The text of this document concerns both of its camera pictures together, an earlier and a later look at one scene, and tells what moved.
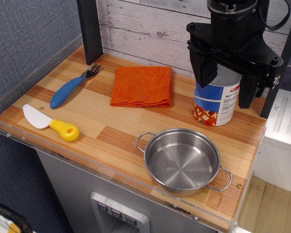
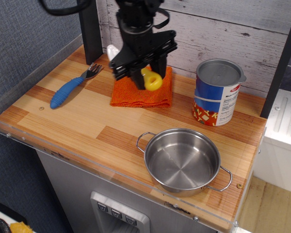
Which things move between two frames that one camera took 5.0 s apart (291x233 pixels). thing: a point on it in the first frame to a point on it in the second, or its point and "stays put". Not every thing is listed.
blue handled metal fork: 62,94 stays put
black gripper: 235,39 to 141,47
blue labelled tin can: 214,104 stays put
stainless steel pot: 182,162 stays put
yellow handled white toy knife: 37,120 to 152,81
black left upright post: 88,13 stays put
